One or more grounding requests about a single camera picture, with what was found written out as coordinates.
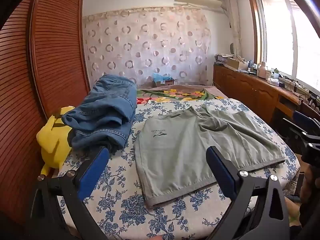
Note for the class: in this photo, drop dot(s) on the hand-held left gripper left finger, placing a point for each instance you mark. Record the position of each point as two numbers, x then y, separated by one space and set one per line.
92 172

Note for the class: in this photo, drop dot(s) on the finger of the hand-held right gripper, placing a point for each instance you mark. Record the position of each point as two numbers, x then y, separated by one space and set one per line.
297 132
303 120

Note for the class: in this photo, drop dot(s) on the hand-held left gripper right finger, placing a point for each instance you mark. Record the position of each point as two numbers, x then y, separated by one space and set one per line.
222 172

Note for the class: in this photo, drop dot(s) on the light green short pants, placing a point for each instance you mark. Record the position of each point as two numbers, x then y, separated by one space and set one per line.
180 150

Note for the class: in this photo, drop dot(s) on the blue floral bed sheet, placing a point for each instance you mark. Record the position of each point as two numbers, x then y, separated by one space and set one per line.
120 192

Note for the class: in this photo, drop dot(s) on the yellow plush toy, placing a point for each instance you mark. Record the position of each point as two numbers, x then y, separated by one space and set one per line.
53 147

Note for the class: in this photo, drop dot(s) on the white tissue pack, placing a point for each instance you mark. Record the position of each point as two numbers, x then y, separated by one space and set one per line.
272 81

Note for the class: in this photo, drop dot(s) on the blue denim jeans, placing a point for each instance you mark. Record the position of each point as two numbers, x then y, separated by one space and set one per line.
107 110

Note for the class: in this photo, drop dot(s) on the white plastic bottle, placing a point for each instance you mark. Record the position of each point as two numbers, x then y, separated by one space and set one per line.
261 70

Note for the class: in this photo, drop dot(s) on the long wooden cabinet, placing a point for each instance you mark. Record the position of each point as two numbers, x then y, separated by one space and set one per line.
245 87

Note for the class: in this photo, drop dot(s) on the flat cardboard box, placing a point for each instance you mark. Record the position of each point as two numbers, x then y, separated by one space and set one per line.
236 63

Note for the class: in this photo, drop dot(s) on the colourful floral blanket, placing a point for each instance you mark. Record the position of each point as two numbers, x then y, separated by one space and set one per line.
180 93

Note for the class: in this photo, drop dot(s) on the window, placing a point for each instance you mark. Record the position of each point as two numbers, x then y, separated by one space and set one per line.
282 30

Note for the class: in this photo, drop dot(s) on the stack of papers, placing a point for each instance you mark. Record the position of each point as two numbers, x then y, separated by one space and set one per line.
223 58

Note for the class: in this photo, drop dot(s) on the small box with blue cloth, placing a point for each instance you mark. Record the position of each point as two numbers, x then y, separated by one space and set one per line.
162 80

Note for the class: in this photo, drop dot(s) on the brown louvered wardrobe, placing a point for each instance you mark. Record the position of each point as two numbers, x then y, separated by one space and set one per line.
37 67

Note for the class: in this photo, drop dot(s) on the white curtain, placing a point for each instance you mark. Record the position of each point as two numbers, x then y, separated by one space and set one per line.
232 22

